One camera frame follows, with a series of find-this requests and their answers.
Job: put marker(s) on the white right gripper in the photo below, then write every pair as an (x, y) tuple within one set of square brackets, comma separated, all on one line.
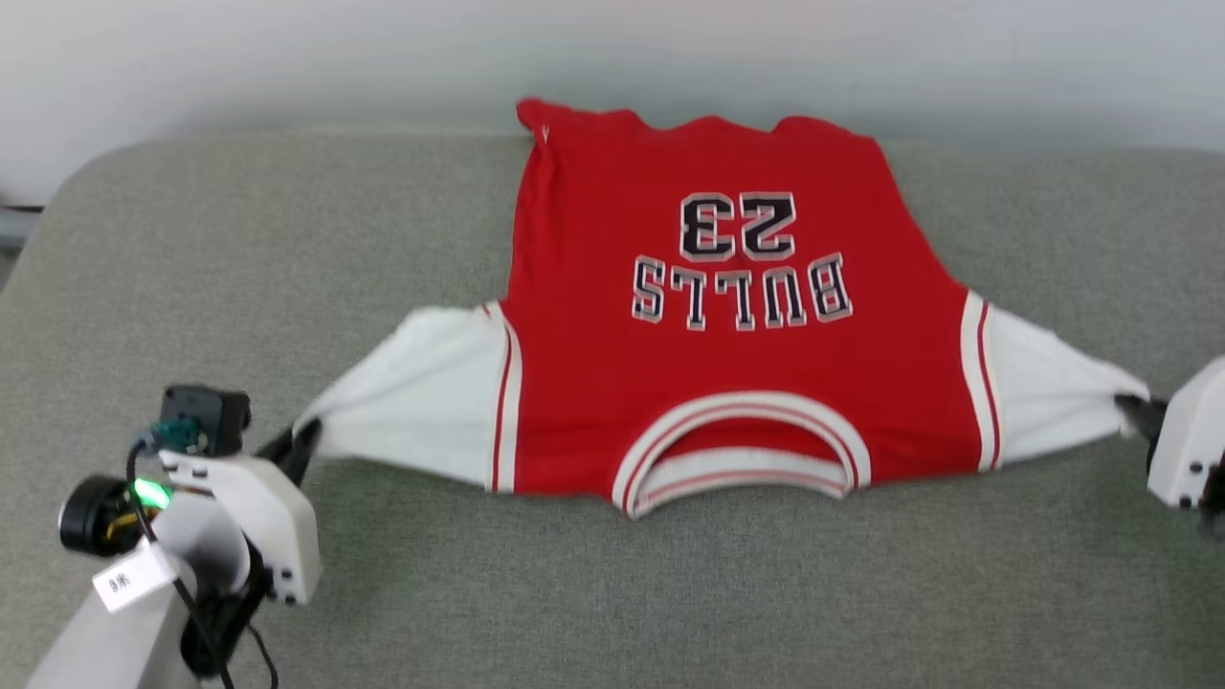
[(1191, 440)]

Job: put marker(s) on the red white Bulls jersey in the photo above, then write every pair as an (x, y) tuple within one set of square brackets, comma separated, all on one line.
[(718, 364)]

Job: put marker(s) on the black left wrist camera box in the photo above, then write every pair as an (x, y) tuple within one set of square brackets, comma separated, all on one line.
[(206, 416)]

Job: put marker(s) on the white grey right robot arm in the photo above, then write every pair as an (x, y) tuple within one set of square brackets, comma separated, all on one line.
[(1213, 498)]

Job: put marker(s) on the white paper label tag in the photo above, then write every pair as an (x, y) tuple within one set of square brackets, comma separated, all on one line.
[(134, 577)]

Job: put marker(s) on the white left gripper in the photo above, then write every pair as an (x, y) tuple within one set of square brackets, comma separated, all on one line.
[(273, 522)]

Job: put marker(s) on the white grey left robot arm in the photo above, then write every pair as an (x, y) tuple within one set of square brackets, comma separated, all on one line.
[(124, 641)]

